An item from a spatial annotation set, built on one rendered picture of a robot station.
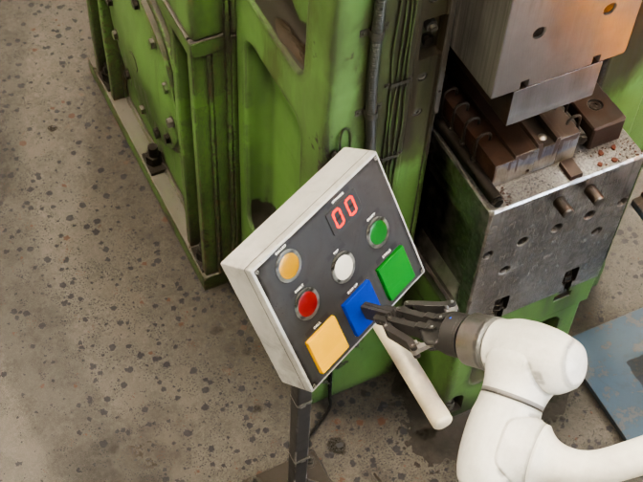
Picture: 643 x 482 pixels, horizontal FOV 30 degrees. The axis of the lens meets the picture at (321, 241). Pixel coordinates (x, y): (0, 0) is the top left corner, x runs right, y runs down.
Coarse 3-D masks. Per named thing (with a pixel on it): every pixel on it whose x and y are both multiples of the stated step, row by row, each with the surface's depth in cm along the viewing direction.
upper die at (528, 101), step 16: (592, 64) 227; (544, 80) 223; (560, 80) 226; (576, 80) 228; (592, 80) 231; (512, 96) 222; (528, 96) 225; (544, 96) 227; (560, 96) 230; (576, 96) 232; (496, 112) 231; (512, 112) 226; (528, 112) 229
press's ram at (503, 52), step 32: (480, 0) 210; (512, 0) 201; (544, 0) 204; (576, 0) 209; (608, 0) 213; (640, 0) 218; (480, 32) 214; (512, 32) 207; (544, 32) 212; (576, 32) 216; (608, 32) 220; (480, 64) 219; (512, 64) 214; (544, 64) 219; (576, 64) 224
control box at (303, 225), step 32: (352, 160) 211; (320, 192) 206; (352, 192) 208; (384, 192) 214; (288, 224) 202; (320, 224) 204; (352, 224) 209; (256, 256) 197; (320, 256) 205; (352, 256) 210; (384, 256) 216; (416, 256) 223; (256, 288) 197; (288, 288) 201; (320, 288) 206; (352, 288) 212; (256, 320) 205; (288, 320) 202; (320, 320) 207; (288, 352) 205
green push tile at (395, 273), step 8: (400, 248) 218; (392, 256) 217; (400, 256) 218; (384, 264) 216; (392, 264) 217; (400, 264) 219; (408, 264) 220; (376, 272) 216; (384, 272) 216; (392, 272) 218; (400, 272) 219; (408, 272) 221; (384, 280) 216; (392, 280) 218; (400, 280) 219; (408, 280) 221; (384, 288) 218; (392, 288) 218; (400, 288) 220; (392, 296) 219
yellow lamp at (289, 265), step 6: (282, 258) 199; (288, 258) 199; (294, 258) 200; (282, 264) 199; (288, 264) 200; (294, 264) 200; (282, 270) 199; (288, 270) 200; (294, 270) 201; (282, 276) 199; (288, 276) 200
